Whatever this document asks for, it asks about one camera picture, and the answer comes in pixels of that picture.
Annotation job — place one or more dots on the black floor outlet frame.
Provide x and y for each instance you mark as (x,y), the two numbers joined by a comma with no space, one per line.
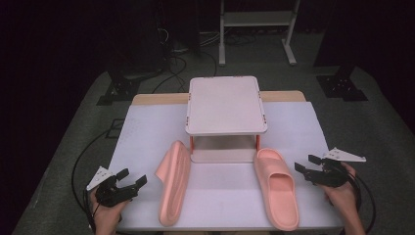
(108,130)

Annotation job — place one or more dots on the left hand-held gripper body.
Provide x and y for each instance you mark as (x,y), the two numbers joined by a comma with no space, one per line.
(109,194)

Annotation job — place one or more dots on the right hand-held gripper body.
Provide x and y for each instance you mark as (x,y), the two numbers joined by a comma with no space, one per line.
(329,174)

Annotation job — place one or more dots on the white two-tier shoe rack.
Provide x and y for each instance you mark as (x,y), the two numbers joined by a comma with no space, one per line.
(225,106)

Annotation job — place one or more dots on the black stand base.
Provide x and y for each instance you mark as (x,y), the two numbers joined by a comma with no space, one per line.
(119,91)
(341,87)

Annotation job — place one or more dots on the person's left hand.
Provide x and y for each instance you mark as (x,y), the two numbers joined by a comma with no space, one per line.
(106,218)

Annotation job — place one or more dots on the white metal stand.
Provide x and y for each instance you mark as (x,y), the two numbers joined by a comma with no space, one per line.
(256,19)

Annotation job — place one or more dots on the white table cover sheet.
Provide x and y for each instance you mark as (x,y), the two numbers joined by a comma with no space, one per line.
(221,196)

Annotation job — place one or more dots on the pink rubber slipper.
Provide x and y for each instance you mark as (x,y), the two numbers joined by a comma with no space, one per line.
(277,189)
(174,182)

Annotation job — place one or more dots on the person's right hand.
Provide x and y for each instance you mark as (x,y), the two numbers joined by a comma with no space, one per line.
(342,197)

